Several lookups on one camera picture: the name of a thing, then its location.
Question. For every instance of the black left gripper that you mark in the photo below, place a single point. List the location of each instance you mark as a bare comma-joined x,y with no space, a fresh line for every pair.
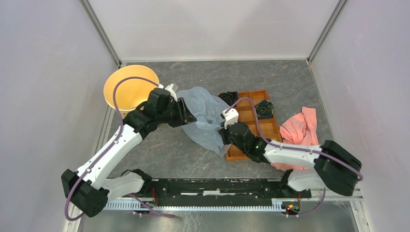
184,115

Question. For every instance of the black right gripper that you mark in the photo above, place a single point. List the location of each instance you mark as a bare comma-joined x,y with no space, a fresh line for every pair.
223,132

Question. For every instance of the light blue plastic trash bag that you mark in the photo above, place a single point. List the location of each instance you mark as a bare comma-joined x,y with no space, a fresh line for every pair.
206,108

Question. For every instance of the yellow capybara trash bin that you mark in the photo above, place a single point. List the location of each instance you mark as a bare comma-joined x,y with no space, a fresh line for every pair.
131,92

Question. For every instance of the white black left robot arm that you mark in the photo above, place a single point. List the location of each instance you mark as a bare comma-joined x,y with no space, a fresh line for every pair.
89,188

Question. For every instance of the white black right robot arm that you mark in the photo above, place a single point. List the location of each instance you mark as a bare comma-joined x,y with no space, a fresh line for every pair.
324,166

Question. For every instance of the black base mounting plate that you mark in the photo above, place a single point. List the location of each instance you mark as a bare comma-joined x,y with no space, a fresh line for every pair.
217,192

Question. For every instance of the pink cloth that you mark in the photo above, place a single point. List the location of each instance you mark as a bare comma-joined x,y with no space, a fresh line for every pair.
301,128

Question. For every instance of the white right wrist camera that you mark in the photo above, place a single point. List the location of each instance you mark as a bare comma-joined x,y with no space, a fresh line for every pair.
230,117

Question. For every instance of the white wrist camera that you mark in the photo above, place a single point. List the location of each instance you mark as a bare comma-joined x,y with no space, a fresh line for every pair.
230,117
172,88

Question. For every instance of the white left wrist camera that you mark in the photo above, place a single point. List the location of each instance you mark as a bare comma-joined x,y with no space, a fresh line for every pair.
172,88

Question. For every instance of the white slotted cable duct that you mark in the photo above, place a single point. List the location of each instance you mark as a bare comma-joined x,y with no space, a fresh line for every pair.
133,205

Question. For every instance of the aluminium frame rail front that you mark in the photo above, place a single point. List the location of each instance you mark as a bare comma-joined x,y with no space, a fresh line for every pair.
132,183

